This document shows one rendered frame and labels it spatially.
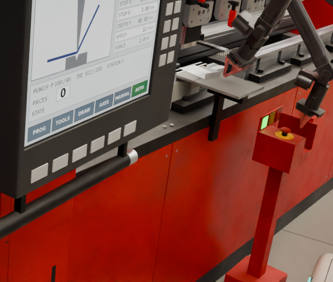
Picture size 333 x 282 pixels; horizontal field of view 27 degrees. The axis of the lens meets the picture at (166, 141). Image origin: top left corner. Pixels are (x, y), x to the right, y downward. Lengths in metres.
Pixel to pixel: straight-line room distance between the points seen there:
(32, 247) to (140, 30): 0.74
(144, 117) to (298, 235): 2.40
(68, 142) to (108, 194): 1.02
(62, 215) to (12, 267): 0.18
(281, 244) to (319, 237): 0.24
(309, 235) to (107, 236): 1.66
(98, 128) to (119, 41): 0.15
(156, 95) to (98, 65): 0.22
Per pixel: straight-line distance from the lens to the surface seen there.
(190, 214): 2.62
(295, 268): 3.35
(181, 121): 2.38
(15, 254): 1.72
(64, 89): 1.06
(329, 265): 2.90
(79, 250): 2.11
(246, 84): 2.47
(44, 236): 1.77
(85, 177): 1.24
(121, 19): 1.14
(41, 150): 1.05
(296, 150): 2.64
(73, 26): 1.03
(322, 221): 3.81
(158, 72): 1.29
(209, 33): 3.12
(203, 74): 2.48
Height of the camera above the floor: 1.76
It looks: 24 degrees down
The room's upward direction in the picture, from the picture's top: 8 degrees clockwise
